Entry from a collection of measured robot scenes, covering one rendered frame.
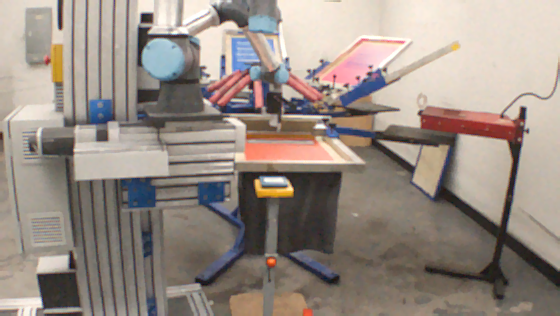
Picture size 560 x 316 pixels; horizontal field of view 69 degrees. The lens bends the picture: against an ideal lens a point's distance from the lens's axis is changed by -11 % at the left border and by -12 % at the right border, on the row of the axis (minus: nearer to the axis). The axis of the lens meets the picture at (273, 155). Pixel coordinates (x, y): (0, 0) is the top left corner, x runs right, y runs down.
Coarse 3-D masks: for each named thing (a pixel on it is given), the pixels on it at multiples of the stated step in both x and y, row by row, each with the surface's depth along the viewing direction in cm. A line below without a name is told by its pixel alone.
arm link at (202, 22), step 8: (216, 0) 210; (224, 0) 205; (208, 8) 206; (216, 8) 206; (192, 16) 204; (200, 16) 204; (208, 16) 205; (216, 16) 206; (184, 24) 200; (192, 24) 201; (200, 24) 204; (208, 24) 206; (216, 24) 210; (192, 32) 202; (200, 32) 208
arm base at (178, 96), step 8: (176, 80) 137; (184, 80) 137; (192, 80) 139; (168, 88) 138; (176, 88) 137; (184, 88) 138; (192, 88) 139; (200, 88) 143; (160, 96) 140; (168, 96) 138; (176, 96) 137; (184, 96) 138; (192, 96) 139; (200, 96) 142; (160, 104) 139; (168, 104) 137; (176, 104) 137; (184, 104) 137; (192, 104) 139; (200, 104) 141; (168, 112) 138; (176, 112) 137; (184, 112) 138
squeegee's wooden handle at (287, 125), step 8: (248, 120) 244; (256, 120) 245; (264, 120) 246; (288, 120) 247; (296, 120) 248; (304, 120) 248; (312, 120) 249; (248, 128) 246; (256, 128) 246; (264, 128) 247; (272, 128) 247; (280, 128) 248; (288, 128) 248; (296, 128) 249; (304, 128) 249; (312, 128) 250
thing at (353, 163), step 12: (336, 144) 228; (348, 156) 207; (240, 168) 188; (252, 168) 189; (264, 168) 190; (276, 168) 190; (288, 168) 191; (300, 168) 191; (312, 168) 192; (324, 168) 193; (336, 168) 193; (348, 168) 194; (360, 168) 195
